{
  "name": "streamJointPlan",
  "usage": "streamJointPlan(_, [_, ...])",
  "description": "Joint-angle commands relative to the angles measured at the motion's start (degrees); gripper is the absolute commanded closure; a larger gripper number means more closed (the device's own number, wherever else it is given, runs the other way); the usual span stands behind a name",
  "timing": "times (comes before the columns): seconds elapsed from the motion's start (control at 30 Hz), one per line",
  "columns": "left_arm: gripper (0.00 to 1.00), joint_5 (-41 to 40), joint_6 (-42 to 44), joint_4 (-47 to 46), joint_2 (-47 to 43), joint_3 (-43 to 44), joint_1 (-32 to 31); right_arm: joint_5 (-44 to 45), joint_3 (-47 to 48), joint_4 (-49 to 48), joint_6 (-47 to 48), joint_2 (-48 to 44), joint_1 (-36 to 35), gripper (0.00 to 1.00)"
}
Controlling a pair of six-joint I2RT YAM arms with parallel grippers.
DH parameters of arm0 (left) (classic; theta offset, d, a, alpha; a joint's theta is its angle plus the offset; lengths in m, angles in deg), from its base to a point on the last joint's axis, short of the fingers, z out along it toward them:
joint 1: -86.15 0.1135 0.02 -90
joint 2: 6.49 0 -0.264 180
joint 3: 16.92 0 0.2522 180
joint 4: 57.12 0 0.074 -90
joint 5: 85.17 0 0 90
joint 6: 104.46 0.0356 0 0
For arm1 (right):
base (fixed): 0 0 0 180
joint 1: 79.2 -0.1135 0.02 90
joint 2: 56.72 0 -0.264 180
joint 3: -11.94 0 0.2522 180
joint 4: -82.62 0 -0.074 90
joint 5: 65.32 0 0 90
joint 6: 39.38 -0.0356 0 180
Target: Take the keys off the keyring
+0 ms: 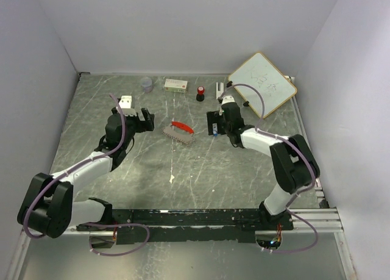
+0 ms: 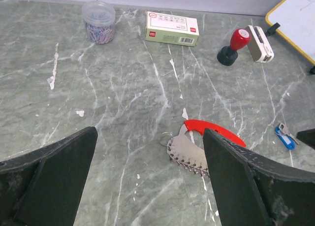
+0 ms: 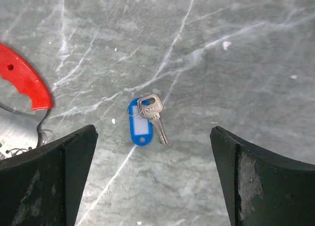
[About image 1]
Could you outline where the white red cardboard box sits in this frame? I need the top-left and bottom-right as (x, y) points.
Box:
(164, 79), (188, 93)

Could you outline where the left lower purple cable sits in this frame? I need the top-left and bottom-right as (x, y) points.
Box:
(77, 222), (150, 257)

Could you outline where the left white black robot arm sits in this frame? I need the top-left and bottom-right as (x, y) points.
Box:
(17, 108), (155, 239)

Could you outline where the clear plastic cup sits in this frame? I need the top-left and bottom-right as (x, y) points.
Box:
(140, 77), (153, 93)

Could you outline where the purple cable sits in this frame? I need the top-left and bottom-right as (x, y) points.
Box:
(218, 83), (317, 210)
(77, 222), (150, 257)
(261, 209), (319, 254)
(23, 93), (127, 239)

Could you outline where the red black stamp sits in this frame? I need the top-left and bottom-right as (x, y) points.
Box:
(196, 86), (205, 102)

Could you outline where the white black small device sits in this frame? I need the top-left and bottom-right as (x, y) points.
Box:
(216, 82), (224, 99)

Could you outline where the small whiteboard wooden frame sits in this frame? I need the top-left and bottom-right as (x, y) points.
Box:
(228, 52), (297, 118)

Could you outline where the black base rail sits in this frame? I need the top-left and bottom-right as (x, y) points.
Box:
(76, 208), (295, 245)

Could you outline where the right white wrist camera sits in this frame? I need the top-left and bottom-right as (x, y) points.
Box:
(221, 95), (236, 106)

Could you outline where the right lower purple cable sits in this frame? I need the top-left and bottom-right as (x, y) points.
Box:
(261, 209), (319, 254)

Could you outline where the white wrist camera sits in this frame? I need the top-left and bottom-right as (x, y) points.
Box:
(119, 95), (137, 117)
(221, 95), (236, 106)

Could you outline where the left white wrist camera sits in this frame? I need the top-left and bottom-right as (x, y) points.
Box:
(119, 95), (137, 117)

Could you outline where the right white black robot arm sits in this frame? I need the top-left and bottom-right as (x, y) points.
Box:
(207, 102), (320, 230)

